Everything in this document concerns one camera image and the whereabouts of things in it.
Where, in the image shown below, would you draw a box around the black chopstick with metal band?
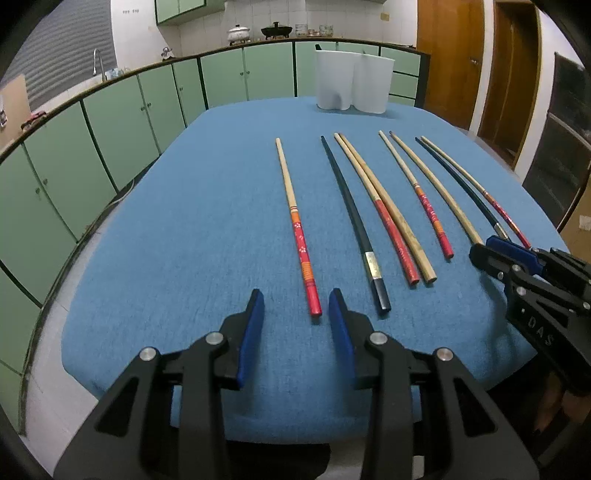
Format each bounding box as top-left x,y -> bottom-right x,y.
320,135 -> 392,313
416,137 -> 509,241

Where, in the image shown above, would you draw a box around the wooden door frame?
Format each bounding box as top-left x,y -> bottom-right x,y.
477,0 -> 556,172

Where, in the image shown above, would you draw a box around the wooden door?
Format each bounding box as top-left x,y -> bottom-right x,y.
417,0 -> 486,133

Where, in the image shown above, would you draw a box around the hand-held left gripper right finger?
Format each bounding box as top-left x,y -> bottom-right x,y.
329,288 -> 541,480

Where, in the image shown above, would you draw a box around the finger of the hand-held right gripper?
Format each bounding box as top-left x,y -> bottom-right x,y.
486,235 -> 556,278
469,244 -> 533,297

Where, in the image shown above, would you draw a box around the orange red floral chopstick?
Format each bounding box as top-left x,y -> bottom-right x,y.
379,130 -> 455,258
276,137 -> 323,317

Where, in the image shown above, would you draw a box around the dark banded red patterned chopstick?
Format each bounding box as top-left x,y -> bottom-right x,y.
421,136 -> 532,248

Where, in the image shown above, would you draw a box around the grey window shutter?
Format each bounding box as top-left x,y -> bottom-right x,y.
10,0 -> 114,117

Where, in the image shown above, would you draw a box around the blue tablecloth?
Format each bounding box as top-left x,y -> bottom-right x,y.
60,96 -> 573,446

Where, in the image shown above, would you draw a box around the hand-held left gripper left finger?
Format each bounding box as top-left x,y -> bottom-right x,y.
54,289 -> 266,480

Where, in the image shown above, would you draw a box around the black wok with lid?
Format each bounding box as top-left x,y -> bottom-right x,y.
261,21 -> 294,40

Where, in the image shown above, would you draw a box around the green kitchen cabinets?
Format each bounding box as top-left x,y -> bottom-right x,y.
0,39 -> 431,386
154,0 -> 227,27

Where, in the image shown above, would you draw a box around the green lower kitchen cabinets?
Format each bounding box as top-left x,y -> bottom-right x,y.
0,39 -> 431,386

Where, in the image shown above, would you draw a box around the person's right hand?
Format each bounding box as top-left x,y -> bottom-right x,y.
531,371 -> 583,435

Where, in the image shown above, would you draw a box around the plain wooden chopstick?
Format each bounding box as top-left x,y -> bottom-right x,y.
340,133 -> 437,284
390,131 -> 484,246

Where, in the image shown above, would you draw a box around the white two-compartment utensil holder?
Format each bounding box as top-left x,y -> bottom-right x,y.
315,50 -> 393,114

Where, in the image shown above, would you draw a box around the bamboo chopstick with red handle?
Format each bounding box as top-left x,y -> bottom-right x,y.
334,133 -> 421,285

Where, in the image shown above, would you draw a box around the green upper kitchen cabinets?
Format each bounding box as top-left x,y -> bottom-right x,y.
154,0 -> 227,27

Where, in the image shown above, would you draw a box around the brown wooden board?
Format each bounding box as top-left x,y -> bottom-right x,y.
0,75 -> 31,140

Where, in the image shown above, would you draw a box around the dark glass cabinet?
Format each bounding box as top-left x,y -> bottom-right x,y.
522,51 -> 591,232

